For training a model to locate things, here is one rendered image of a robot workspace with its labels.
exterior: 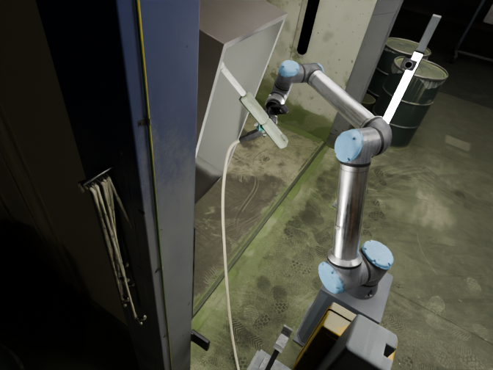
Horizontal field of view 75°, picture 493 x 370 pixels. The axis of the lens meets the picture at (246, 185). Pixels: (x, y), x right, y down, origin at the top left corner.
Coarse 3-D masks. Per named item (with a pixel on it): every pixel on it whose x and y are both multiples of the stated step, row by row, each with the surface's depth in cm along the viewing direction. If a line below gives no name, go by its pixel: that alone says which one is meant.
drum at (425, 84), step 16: (432, 64) 360; (416, 80) 330; (432, 80) 325; (384, 96) 362; (416, 96) 339; (432, 96) 342; (400, 112) 355; (416, 112) 352; (400, 128) 366; (416, 128) 373; (400, 144) 381
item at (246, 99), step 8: (224, 72) 133; (232, 80) 135; (240, 88) 137; (248, 96) 138; (248, 104) 140; (256, 104) 141; (256, 112) 141; (264, 112) 144; (256, 120) 145; (264, 120) 143; (256, 128) 153; (264, 128) 147; (272, 128) 146; (248, 136) 155; (256, 136) 153; (264, 136) 151; (272, 136) 148; (280, 136) 149; (280, 144) 150
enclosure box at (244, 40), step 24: (216, 0) 140; (240, 0) 149; (264, 0) 159; (216, 24) 125; (240, 24) 132; (264, 24) 140; (216, 48) 119; (240, 48) 180; (264, 48) 174; (216, 72) 125; (240, 72) 189; (264, 72) 181; (216, 96) 206; (240, 96) 198; (216, 120) 218; (240, 120) 208; (216, 144) 230; (216, 168) 244
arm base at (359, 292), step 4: (364, 284) 155; (376, 284) 157; (356, 288) 158; (360, 288) 157; (364, 288) 157; (368, 288) 156; (372, 288) 157; (376, 288) 160; (348, 292) 161; (352, 292) 160; (356, 292) 159; (360, 292) 158; (364, 292) 158; (368, 292) 159; (372, 292) 159; (352, 296) 161; (356, 296) 159; (360, 296) 159; (364, 296) 158; (368, 296) 160; (372, 296) 160
